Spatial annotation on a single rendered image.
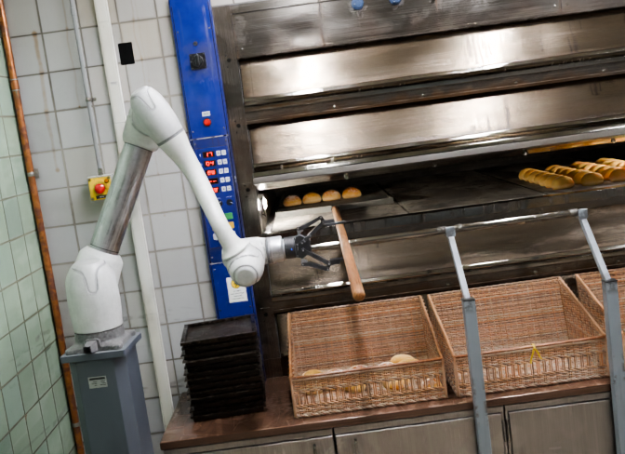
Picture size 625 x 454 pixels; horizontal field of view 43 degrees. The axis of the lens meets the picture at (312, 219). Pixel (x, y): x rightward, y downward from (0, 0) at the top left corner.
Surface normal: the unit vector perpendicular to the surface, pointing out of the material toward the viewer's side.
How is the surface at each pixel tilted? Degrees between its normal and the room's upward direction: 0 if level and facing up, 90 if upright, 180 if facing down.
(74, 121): 90
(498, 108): 70
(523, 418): 91
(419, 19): 90
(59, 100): 90
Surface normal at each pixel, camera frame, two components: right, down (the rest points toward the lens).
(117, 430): -0.04, 0.14
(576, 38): -0.04, -0.22
